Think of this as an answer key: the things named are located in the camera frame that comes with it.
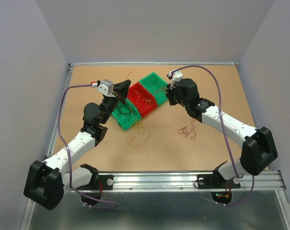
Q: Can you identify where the red plastic bin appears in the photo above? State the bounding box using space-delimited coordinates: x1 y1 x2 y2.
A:
127 82 158 118

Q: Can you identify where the yellow wire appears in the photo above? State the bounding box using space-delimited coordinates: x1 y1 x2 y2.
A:
133 90 155 111
124 70 155 148

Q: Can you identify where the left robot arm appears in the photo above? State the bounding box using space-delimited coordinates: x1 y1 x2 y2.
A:
23 80 131 210

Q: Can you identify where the brown wire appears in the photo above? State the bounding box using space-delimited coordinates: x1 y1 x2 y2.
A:
113 103 134 125

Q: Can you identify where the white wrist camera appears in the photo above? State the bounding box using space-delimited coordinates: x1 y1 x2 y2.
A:
167 70 183 90
91 79 115 97

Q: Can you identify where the green plastic bin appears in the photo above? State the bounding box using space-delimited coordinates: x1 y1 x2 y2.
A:
112 99 141 130
139 72 167 106

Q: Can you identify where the far green plastic bin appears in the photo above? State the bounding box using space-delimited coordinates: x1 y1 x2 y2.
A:
139 72 167 106

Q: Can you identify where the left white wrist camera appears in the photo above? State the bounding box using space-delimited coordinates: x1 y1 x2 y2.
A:
91 79 115 97

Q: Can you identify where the near green plastic bin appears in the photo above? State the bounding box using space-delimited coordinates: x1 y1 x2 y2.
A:
112 99 141 130

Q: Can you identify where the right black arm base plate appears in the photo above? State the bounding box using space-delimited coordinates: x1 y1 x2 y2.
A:
194 173 241 189

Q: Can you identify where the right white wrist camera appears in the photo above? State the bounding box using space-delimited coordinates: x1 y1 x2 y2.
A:
167 70 183 90

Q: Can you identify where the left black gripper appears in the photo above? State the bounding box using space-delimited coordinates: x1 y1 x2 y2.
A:
100 80 130 125

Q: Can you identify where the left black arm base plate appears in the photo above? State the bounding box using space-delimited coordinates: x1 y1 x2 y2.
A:
75 174 114 190

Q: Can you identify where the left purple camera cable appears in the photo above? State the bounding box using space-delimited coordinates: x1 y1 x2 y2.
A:
57 82 119 209

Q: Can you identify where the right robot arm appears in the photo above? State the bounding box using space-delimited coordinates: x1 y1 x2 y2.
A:
166 79 278 187

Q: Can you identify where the aluminium front rail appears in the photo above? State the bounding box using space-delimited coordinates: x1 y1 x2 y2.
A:
99 171 286 193

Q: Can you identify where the aluminium table edge frame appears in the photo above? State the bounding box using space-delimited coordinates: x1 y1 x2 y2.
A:
46 62 236 158

